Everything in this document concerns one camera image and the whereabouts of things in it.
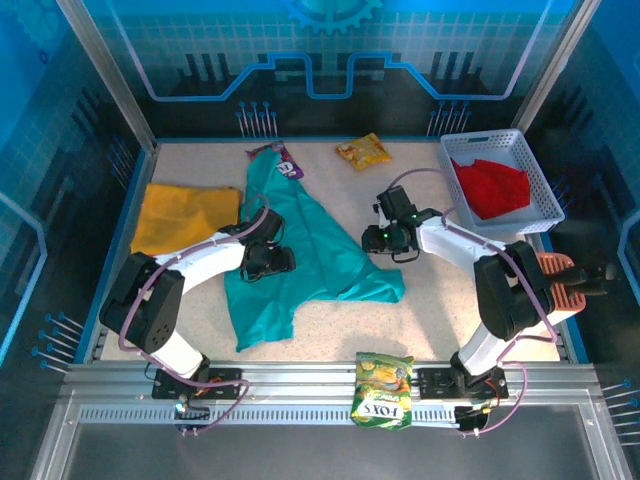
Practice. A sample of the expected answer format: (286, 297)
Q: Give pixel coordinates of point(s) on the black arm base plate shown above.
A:
(435, 382)
(225, 380)

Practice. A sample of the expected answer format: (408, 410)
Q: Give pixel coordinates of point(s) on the folded yellow t-shirt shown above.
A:
(182, 215)

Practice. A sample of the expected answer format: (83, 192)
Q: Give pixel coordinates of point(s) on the orange yellow snack bag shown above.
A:
(362, 152)

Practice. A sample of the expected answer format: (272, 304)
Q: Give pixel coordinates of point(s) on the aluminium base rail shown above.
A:
(300, 375)

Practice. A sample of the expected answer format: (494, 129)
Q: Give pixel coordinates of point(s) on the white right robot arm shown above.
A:
(450, 245)

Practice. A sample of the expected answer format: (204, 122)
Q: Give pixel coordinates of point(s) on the white plastic basket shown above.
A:
(495, 142)

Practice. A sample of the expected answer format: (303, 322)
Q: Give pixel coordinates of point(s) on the teal t-shirt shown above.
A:
(325, 240)

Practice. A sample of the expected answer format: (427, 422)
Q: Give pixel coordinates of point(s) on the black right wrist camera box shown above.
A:
(397, 202)

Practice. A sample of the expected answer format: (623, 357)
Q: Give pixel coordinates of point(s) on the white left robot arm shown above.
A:
(210, 260)

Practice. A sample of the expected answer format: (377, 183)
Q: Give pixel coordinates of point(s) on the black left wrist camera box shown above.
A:
(270, 225)

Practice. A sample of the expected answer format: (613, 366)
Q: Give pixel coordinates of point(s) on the purple Fox's candy bag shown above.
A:
(292, 170)

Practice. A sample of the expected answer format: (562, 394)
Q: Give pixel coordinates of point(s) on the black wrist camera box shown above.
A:
(270, 225)
(397, 202)

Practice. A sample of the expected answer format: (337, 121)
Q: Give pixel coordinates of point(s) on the crumpled red t-shirt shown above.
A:
(495, 192)

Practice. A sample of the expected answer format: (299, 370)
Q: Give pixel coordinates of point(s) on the green Fox's candy bag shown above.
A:
(382, 390)

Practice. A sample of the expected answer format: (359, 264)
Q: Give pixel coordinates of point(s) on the aluminium frame post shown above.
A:
(552, 65)
(111, 75)

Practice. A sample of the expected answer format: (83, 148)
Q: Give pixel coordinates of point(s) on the small controller board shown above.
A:
(470, 417)
(187, 410)

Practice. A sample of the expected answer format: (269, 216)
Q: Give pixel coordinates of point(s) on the orange plastic rack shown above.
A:
(565, 300)

